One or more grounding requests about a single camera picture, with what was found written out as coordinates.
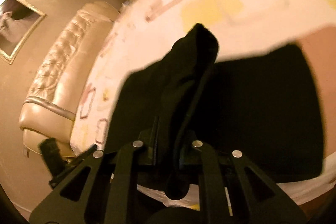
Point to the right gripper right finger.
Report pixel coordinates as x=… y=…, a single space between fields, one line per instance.
x=233 y=189

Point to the black pants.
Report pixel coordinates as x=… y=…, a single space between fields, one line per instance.
x=265 y=106

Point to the gold framed wall picture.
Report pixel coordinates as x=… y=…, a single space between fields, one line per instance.
x=18 y=20

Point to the cream tufted leather headboard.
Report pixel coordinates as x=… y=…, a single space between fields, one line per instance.
x=50 y=107

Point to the patterned white bed sheet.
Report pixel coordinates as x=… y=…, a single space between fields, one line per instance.
x=147 y=29

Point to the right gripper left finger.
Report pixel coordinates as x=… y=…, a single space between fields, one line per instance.
x=102 y=189

